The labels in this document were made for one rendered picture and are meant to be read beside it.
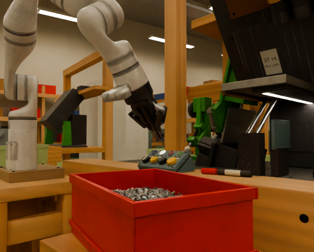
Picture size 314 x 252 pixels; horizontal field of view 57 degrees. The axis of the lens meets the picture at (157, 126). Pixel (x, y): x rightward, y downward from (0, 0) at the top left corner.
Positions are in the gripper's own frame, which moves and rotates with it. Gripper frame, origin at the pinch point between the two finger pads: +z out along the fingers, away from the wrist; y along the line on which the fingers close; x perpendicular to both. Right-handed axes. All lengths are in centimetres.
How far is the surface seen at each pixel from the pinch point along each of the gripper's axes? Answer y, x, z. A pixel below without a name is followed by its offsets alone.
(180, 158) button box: -1.8, -1.9, 9.4
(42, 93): 623, -242, 51
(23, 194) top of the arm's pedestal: 35.5, 27.6, 2.6
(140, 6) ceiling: 551, -587, -23
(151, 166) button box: 6.1, 2.4, 9.5
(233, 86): -17.3, -13.5, -4.6
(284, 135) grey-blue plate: -23.5, -18.6, 13.3
